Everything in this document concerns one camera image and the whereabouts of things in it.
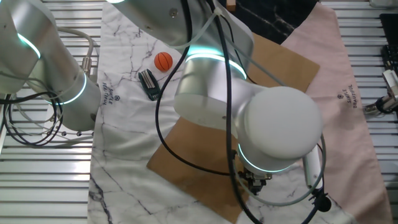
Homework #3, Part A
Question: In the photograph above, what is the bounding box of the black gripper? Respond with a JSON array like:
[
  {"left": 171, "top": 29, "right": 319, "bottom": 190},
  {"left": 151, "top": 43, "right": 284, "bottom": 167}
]
[{"left": 238, "top": 167, "right": 273, "bottom": 197}]

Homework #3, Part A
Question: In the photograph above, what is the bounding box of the brown fibreboard sheet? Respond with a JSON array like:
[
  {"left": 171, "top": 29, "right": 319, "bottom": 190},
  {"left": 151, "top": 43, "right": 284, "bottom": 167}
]
[{"left": 146, "top": 32, "right": 321, "bottom": 224}]

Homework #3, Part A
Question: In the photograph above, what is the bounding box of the marble pink black cloth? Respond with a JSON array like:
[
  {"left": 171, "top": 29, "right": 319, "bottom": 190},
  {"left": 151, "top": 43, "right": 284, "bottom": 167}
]
[{"left": 86, "top": 0, "right": 394, "bottom": 224}]

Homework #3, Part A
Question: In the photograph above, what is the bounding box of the dark green hex key set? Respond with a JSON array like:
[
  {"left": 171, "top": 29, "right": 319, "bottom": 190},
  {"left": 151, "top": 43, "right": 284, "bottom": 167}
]
[{"left": 138, "top": 68, "right": 163, "bottom": 101}]

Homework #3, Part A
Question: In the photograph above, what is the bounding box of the orange mini basketball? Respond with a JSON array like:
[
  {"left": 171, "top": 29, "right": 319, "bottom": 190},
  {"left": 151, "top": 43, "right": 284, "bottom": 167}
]
[{"left": 154, "top": 52, "right": 174, "bottom": 73}]

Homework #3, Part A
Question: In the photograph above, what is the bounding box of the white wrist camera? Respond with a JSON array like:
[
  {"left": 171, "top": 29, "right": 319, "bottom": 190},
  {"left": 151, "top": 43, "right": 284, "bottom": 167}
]
[{"left": 302, "top": 144, "right": 324, "bottom": 190}]

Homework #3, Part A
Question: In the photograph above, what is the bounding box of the thick black camera cable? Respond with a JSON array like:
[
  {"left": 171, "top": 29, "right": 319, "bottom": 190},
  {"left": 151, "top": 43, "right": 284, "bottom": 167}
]
[{"left": 205, "top": 0, "right": 333, "bottom": 224}]

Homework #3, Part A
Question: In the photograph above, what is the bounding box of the grey camera on black clamp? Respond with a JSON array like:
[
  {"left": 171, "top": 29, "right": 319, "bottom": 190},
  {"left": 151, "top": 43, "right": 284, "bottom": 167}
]
[{"left": 363, "top": 69, "right": 398, "bottom": 114}]

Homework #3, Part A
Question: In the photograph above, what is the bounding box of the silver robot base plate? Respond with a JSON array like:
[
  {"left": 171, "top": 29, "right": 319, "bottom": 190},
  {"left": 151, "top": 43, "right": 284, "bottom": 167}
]
[{"left": 42, "top": 102, "right": 94, "bottom": 140}]

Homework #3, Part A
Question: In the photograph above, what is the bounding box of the grey cable with metal connector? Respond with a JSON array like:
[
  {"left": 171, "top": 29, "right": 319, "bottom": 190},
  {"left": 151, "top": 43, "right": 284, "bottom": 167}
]
[{"left": 52, "top": 26, "right": 96, "bottom": 78}]

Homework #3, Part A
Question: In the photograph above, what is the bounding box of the black base cable bundle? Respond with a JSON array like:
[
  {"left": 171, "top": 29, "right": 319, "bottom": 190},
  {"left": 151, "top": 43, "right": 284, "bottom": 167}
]
[{"left": 0, "top": 90, "right": 65, "bottom": 147}]

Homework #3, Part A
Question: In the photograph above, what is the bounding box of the white base cable bundle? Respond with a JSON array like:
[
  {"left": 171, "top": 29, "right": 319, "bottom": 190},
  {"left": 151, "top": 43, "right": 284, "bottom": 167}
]
[{"left": 4, "top": 93, "right": 94, "bottom": 147}]

